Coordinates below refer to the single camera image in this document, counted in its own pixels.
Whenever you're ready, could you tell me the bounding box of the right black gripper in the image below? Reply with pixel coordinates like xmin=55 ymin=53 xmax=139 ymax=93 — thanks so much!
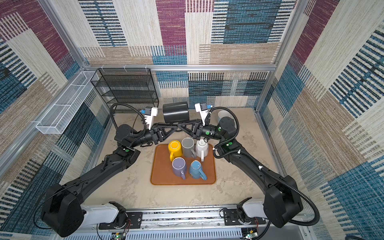
xmin=177 ymin=118 xmax=224 ymax=141

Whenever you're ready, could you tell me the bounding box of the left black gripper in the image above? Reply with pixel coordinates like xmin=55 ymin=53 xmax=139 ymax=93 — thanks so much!
xmin=130 ymin=124 xmax=176 ymax=151

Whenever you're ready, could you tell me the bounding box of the yellow mug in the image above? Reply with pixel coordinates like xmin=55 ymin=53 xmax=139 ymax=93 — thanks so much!
xmin=168 ymin=140 xmax=183 ymax=162

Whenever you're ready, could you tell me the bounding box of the black mug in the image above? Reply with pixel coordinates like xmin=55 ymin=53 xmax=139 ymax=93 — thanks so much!
xmin=163 ymin=102 xmax=190 ymax=124

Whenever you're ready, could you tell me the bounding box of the light blue mug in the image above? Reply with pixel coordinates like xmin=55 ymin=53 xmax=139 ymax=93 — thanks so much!
xmin=218 ymin=110 xmax=233 ymax=123

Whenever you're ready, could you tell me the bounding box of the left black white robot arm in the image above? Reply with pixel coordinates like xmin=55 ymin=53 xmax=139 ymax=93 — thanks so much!
xmin=40 ymin=123 xmax=178 ymax=237

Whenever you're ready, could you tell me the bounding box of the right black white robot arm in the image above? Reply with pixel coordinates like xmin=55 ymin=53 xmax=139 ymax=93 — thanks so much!
xmin=178 ymin=117 xmax=307 ymax=228

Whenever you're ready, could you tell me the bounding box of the grey mug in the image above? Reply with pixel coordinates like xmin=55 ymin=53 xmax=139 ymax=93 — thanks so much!
xmin=181 ymin=138 xmax=197 ymax=159

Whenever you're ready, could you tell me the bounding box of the white mug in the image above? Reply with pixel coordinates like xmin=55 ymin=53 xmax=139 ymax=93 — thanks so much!
xmin=196 ymin=140 xmax=209 ymax=162

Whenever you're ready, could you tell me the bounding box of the lavender mug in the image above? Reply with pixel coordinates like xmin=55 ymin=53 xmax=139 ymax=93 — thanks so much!
xmin=172 ymin=157 xmax=187 ymax=180

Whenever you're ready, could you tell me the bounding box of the teal blue mug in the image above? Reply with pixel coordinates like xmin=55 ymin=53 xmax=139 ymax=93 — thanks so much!
xmin=189 ymin=160 xmax=208 ymax=181

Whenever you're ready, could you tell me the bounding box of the brown rectangular tray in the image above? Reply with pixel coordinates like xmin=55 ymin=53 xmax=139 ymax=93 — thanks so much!
xmin=150 ymin=143 xmax=217 ymax=186

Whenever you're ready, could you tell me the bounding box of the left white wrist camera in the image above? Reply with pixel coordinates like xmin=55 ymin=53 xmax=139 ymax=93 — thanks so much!
xmin=141 ymin=107 xmax=158 ymax=130

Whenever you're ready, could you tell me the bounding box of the black wire shelf rack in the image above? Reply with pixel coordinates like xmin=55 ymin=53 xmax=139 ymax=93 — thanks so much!
xmin=91 ymin=68 xmax=159 ymax=113

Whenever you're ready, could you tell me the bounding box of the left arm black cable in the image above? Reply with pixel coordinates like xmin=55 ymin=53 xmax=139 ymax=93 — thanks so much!
xmin=109 ymin=102 xmax=148 ymax=142

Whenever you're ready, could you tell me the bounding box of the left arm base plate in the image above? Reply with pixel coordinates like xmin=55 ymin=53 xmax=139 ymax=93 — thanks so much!
xmin=98 ymin=212 xmax=143 ymax=231

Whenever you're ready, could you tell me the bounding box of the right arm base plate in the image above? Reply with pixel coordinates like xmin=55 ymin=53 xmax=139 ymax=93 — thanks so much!
xmin=219 ymin=208 xmax=267 ymax=226

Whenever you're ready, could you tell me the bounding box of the aluminium front rail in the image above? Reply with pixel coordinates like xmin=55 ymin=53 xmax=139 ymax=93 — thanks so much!
xmin=50 ymin=205 xmax=310 ymax=240

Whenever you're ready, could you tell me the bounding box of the white mesh wall basket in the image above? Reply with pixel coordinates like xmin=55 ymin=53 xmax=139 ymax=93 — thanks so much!
xmin=36 ymin=71 xmax=95 ymax=135

